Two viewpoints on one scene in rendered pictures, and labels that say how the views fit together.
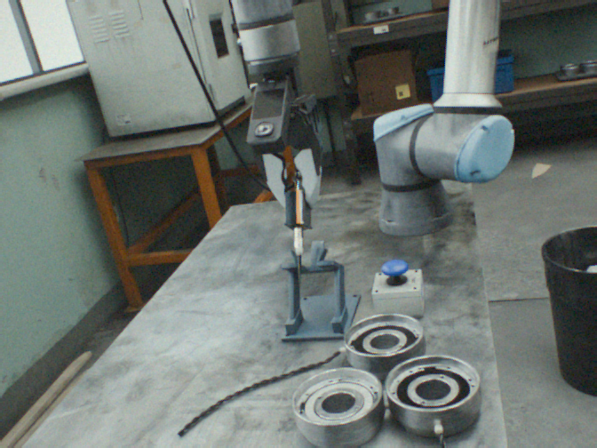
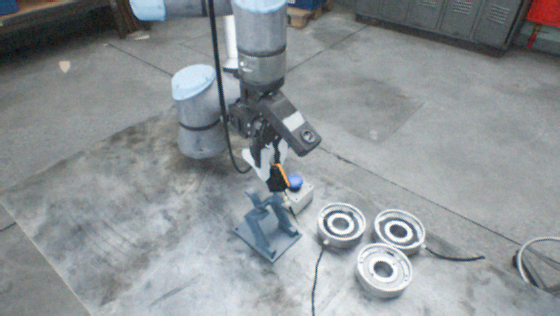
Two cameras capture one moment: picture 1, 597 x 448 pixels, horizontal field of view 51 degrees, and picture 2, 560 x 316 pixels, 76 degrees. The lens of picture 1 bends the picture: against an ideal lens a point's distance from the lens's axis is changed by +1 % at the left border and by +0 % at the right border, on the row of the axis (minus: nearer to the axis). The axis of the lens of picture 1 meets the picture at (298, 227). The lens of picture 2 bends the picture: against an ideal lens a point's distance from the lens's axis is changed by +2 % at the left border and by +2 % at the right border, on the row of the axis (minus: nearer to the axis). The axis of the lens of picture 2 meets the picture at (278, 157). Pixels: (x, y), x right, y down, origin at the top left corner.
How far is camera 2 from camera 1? 0.80 m
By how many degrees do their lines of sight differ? 59
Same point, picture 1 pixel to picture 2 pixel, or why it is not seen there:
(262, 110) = (290, 120)
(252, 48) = (272, 71)
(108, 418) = not seen: outside the picture
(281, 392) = (329, 289)
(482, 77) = not seen: hidden behind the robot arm
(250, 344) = (257, 281)
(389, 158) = (200, 109)
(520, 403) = not seen: hidden behind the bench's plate
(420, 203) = (220, 131)
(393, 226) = (207, 152)
